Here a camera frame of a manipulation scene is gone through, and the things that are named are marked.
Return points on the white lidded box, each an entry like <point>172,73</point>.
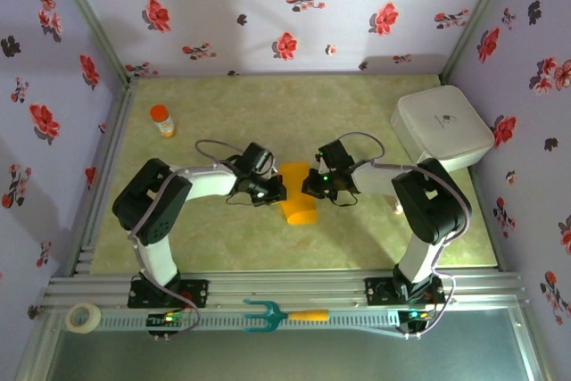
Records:
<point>441,122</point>

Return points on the aluminium side rail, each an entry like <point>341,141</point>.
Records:
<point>119,118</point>

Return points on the orange-capped bottle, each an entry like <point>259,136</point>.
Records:
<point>164,121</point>

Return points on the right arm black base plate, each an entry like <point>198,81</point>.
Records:
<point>379,292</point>

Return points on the aluminium mounting rail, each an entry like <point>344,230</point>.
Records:
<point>285,285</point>

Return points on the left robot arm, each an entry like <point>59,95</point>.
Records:
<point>209,182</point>

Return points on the grey metal sheet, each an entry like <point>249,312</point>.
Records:
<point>285,358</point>

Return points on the aluminium frame post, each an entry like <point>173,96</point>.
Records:
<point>482,10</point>
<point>87,10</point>

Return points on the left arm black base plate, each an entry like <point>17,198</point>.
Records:
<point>196,294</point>

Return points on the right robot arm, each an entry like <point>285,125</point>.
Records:
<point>374,180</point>

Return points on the white tape roll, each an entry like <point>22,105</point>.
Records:
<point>83,317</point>

